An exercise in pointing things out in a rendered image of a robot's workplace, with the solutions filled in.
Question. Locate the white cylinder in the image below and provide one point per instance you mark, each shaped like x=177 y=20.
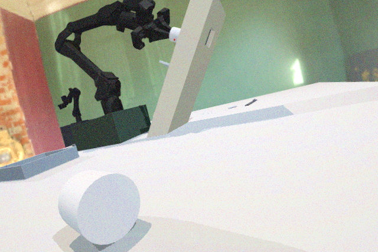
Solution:
x=101 y=206

